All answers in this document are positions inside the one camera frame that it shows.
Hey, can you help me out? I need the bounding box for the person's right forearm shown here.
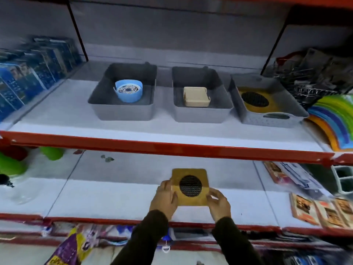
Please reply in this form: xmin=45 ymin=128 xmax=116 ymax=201
xmin=211 ymin=217 xmax=265 ymax=265

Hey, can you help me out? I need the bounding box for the blue round plastic holder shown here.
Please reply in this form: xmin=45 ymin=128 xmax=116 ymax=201
xmin=113 ymin=79 xmax=143 ymax=103

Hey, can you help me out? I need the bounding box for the grey perforated plastic basket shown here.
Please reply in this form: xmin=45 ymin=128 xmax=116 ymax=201
xmin=228 ymin=74 xmax=310 ymax=128

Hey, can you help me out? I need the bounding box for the red metal shelf rack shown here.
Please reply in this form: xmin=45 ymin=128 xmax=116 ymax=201
xmin=0 ymin=0 xmax=353 ymax=253

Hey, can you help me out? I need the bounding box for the row of blue packaged boxes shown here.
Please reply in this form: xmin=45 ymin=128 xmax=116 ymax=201
xmin=0 ymin=36 xmax=83 ymax=122

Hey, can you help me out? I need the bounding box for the person's right hand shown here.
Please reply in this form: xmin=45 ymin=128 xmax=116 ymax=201
xmin=206 ymin=188 xmax=231 ymax=223

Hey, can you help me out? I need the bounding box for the wooden square coaster with mesh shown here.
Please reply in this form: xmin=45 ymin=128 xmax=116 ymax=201
xmin=238 ymin=87 xmax=281 ymax=113
xmin=171 ymin=168 xmax=210 ymax=207

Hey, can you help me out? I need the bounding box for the green plastic container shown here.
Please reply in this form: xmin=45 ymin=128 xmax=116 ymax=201
xmin=0 ymin=152 xmax=28 ymax=176
xmin=40 ymin=147 xmax=65 ymax=161

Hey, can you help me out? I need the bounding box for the person's left hand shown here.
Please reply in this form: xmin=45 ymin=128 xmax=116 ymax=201
xmin=149 ymin=179 xmax=179 ymax=221

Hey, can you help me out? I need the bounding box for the red plastic container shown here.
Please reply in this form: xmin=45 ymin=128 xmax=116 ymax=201
xmin=0 ymin=146 xmax=28 ymax=161

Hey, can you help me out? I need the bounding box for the white plastic organiser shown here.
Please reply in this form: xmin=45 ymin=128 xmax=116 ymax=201
xmin=331 ymin=165 xmax=353 ymax=195

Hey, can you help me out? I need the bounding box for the purple and yellow packet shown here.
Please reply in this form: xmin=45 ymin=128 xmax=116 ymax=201
xmin=44 ymin=226 xmax=95 ymax=265

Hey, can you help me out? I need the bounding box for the person's left forearm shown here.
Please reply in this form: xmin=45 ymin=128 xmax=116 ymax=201
xmin=110 ymin=210 xmax=169 ymax=265

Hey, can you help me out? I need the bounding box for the beige square coaster holder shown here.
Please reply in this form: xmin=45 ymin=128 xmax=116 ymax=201
xmin=183 ymin=86 xmax=211 ymax=107

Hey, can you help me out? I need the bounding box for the rainbow coloured plastic stack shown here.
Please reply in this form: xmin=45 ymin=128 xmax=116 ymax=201
xmin=306 ymin=94 xmax=353 ymax=152

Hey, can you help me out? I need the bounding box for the clear glass jar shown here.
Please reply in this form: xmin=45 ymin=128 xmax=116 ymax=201
xmin=0 ymin=174 xmax=42 ymax=205

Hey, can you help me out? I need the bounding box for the row of orange packaged cards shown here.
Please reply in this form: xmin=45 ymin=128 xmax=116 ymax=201
xmin=289 ymin=192 xmax=353 ymax=229

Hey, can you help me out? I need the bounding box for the clear plastic wrapped packet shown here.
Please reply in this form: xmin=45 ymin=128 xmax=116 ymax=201
xmin=263 ymin=162 xmax=331 ymax=197

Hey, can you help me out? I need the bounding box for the grey plastic bin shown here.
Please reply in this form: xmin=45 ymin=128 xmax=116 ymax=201
xmin=172 ymin=66 xmax=234 ymax=124
xmin=88 ymin=62 xmax=158 ymax=121

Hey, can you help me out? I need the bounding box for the pile of wire racks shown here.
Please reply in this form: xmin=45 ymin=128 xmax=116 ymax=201
xmin=272 ymin=48 xmax=353 ymax=108

